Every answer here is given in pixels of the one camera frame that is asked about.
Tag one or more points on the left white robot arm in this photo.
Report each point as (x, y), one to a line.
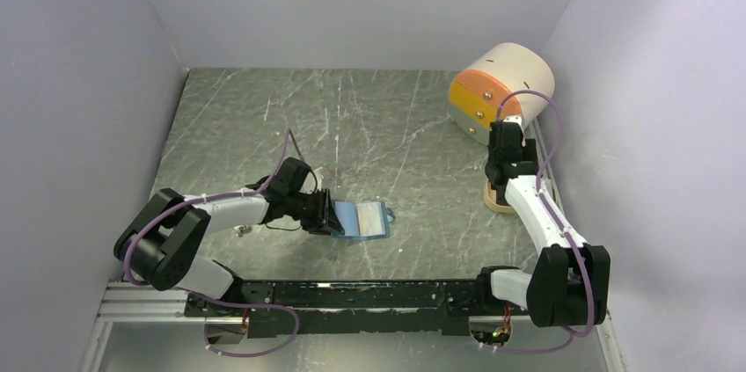
(160, 247)

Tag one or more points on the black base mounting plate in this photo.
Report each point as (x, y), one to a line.
(264, 309)

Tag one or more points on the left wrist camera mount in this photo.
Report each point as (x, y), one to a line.
(326, 177)

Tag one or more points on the aluminium rail frame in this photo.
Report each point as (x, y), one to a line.
(127, 301)

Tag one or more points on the small white plastic piece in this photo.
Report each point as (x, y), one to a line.
(242, 230)

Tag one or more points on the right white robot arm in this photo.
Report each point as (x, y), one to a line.
(570, 283)

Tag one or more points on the blue card holder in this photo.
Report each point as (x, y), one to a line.
(364, 220)

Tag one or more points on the beige oval tray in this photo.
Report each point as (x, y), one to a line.
(490, 199)

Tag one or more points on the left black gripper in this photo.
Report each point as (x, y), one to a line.
(325, 221)

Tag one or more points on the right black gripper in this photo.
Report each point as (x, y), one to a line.
(530, 150)

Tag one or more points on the beige cylindrical drawer box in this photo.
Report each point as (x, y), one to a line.
(476, 92)

